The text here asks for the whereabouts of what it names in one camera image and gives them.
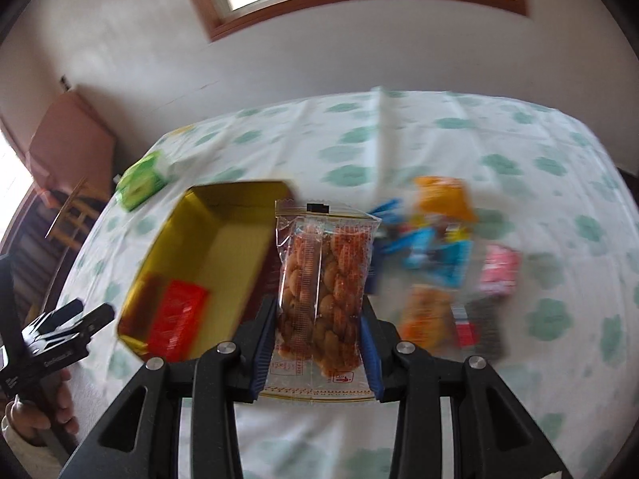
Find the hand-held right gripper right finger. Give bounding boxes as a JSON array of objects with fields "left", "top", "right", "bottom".
[{"left": 360, "top": 295, "right": 575, "bottom": 479}]

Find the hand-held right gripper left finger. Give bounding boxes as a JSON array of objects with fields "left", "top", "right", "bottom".
[{"left": 60, "top": 293, "right": 278, "bottom": 479}]

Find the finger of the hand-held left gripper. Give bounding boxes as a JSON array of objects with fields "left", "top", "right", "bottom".
[
  {"left": 27, "top": 298, "right": 85, "bottom": 334},
  {"left": 70, "top": 302, "right": 117, "bottom": 342}
]

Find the clear packet of fried twists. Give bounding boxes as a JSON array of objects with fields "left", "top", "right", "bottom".
[{"left": 263, "top": 198, "right": 383, "bottom": 405}]

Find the gold and dark red tin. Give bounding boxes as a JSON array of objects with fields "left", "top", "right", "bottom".
[{"left": 117, "top": 180, "right": 300, "bottom": 362}]

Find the person's left forearm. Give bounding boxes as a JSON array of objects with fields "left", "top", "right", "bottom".
[{"left": 0, "top": 416, "right": 65, "bottom": 479}]

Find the orange packet of fried snacks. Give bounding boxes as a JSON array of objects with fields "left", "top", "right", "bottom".
[{"left": 398, "top": 284, "right": 458, "bottom": 351}]

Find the person's left hand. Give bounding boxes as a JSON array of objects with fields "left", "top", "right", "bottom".
[{"left": 2, "top": 369, "right": 81, "bottom": 441}]

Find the red and white snack packet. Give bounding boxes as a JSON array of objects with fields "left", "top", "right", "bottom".
[{"left": 452, "top": 304, "right": 478, "bottom": 348}]

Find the light wooden chair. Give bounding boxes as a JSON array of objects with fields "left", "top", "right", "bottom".
[{"left": 45, "top": 177, "right": 109, "bottom": 254}]

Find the dark grey snack packet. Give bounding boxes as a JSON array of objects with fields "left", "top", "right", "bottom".
[{"left": 466, "top": 297, "right": 506, "bottom": 358}]

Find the green packet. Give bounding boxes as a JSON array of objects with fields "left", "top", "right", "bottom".
[{"left": 116, "top": 152, "right": 169, "bottom": 211}]

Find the yellow candy packet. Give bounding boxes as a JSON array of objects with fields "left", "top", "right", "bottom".
[{"left": 443, "top": 224, "right": 473, "bottom": 246}]

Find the pink snack packet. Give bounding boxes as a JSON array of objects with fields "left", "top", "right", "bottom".
[{"left": 478, "top": 244, "right": 523, "bottom": 295}]

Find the orange snack packet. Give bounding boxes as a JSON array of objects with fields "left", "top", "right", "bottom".
[{"left": 413, "top": 176, "right": 478, "bottom": 224}]

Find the cloud print tablecloth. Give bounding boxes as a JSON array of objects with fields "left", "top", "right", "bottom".
[{"left": 55, "top": 87, "right": 636, "bottom": 479}]

